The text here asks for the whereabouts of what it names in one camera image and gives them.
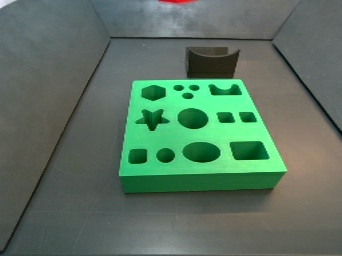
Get black curved holder block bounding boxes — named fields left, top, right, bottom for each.
left=185, top=47, right=240, bottom=78

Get green shape sorter block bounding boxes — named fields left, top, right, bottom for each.
left=119, top=79, right=287, bottom=193

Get red object at top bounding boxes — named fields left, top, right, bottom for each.
left=157, top=0, right=198, bottom=4

